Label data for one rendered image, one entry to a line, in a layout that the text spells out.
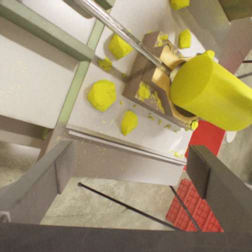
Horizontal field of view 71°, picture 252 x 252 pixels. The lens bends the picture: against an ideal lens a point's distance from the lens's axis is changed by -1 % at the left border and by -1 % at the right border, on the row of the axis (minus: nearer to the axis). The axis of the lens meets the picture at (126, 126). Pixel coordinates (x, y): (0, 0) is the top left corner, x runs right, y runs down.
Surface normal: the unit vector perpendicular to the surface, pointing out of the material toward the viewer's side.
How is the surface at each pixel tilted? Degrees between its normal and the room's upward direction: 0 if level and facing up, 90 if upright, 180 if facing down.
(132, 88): 90
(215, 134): 90
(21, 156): 0
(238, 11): 90
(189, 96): 106
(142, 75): 90
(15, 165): 0
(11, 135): 0
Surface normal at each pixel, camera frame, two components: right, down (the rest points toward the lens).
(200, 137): -0.71, -0.25
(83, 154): 0.62, 0.22
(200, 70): -0.85, -0.33
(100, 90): 0.33, 0.17
